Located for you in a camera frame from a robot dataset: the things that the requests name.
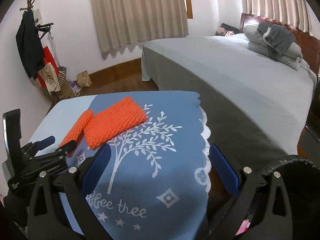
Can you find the blue tablecloth white print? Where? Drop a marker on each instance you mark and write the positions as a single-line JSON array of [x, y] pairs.
[[150, 160]]

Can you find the wide orange foam net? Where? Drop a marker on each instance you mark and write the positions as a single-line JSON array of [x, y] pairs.
[[115, 122]]

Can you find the folded light grey duvet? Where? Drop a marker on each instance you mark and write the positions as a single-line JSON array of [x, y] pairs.
[[252, 33]]

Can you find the pink soft object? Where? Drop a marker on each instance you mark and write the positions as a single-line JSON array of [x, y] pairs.
[[222, 32]]

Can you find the narrow orange foam net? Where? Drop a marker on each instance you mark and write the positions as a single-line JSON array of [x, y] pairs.
[[77, 128]]

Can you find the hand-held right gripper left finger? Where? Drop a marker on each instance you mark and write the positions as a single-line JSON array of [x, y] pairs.
[[96, 171]]

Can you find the black cushion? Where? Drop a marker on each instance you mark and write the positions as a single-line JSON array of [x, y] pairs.
[[230, 26]]

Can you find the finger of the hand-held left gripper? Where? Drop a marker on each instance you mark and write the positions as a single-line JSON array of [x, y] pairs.
[[67, 148], [46, 140]]

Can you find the wooden headboard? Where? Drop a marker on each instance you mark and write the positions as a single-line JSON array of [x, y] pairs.
[[307, 42]]

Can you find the narrow beige curtain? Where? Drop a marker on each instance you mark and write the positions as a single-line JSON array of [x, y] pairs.
[[275, 2]]

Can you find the red bag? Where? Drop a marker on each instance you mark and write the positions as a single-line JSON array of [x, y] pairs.
[[48, 55]]

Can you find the waste bin with black liner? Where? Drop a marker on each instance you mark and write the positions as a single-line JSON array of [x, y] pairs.
[[305, 192]]

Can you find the wooden coat rack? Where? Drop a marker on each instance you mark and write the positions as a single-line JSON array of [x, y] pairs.
[[30, 2]]

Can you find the person's left forearm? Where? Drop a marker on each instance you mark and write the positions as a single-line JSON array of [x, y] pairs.
[[15, 210]]

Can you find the cardboard box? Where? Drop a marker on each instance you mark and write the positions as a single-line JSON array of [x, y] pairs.
[[63, 92]]

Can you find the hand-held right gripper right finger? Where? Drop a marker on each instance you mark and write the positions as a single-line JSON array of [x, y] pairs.
[[225, 171]]

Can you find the brown paper bag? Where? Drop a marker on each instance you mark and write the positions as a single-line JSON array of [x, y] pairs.
[[84, 79]]

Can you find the dark grey blanket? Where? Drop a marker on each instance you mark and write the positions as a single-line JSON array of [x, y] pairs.
[[277, 36]]

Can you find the beige canvas tote bag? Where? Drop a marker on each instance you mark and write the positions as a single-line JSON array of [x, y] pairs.
[[50, 78]]

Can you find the black clothes hanger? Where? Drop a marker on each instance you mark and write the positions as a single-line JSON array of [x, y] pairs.
[[45, 27]]

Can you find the striped bag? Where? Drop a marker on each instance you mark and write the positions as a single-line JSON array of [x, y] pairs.
[[62, 76]]

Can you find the black coat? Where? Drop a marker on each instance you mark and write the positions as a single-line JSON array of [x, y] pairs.
[[28, 45]]

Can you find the purple appliance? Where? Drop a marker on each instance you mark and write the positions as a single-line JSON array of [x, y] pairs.
[[74, 87]]

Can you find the white wall panel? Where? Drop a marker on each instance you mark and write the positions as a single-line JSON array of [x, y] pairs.
[[37, 15]]

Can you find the bed with grey sheet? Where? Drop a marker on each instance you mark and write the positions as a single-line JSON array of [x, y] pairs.
[[237, 80]]

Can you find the wide beige curtain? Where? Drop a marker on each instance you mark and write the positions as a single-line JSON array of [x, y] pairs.
[[137, 12]]

